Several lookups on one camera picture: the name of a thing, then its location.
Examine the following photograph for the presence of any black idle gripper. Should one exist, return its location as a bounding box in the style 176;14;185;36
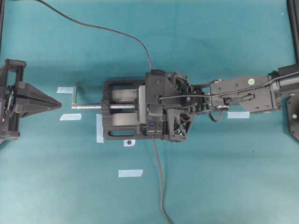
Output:
0;59;61;145

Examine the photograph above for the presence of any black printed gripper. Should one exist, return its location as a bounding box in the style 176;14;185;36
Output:
145;70;204;142

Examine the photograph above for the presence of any thin black USB cable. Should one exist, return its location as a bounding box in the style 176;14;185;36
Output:
35;0;271;102

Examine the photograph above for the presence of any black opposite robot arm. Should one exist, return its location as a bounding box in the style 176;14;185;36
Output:
0;59;299;143

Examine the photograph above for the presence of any black USB hub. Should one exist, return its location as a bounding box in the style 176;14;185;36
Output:
146;120;164;135

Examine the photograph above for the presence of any blue tape strip top-left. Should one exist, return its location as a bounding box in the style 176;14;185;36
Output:
57;86;73;94

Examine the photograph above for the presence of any black bench vise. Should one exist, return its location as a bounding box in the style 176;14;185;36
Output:
100;79;169;141

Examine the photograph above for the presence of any blue tape strip mid-left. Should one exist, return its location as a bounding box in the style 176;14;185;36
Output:
59;113;82;121

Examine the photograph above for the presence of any blue tape strip right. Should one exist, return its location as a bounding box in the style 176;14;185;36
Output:
228;112;250;119

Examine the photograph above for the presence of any blue tape strip vertical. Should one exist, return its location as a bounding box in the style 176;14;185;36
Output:
96;114;104;143

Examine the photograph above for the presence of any blue tape strip bottom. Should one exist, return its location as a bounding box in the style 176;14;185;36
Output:
118;169;143;178

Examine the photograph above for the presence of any steel vise screw handle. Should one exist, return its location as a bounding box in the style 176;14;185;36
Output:
71;86;137;110

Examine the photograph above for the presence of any black upright frame post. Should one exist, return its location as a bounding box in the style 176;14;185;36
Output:
0;0;5;47

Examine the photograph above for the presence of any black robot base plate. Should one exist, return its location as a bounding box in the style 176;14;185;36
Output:
283;93;299;143

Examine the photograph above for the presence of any black aluminium frame rail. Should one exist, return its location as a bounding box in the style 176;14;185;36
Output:
286;0;299;64

